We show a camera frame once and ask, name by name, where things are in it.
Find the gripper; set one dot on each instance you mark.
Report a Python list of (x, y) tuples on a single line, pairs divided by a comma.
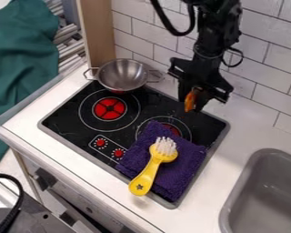
[(200, 74)]

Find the orange toy lobster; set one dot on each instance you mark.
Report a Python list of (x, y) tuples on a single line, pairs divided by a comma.
[(190, 101)]

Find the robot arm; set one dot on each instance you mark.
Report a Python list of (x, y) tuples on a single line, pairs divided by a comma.
[(216, 27)]

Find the toy stove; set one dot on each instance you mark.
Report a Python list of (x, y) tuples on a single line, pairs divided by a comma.
[(152, 109)]

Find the silver pot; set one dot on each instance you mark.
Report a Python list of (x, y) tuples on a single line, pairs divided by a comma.
[(123, 74)]

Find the purple cloth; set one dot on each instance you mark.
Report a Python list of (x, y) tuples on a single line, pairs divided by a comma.
[(180, 170)]

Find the yellow brush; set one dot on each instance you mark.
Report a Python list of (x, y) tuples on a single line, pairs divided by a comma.
[(152, 170)]

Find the wooden board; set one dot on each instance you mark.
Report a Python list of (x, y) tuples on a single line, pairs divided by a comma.
[(97, 30)]

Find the toy sink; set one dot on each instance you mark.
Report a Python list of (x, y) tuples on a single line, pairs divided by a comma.
[(269, 194)]

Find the person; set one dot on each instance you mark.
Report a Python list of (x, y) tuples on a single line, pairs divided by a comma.
[(18, 60)]

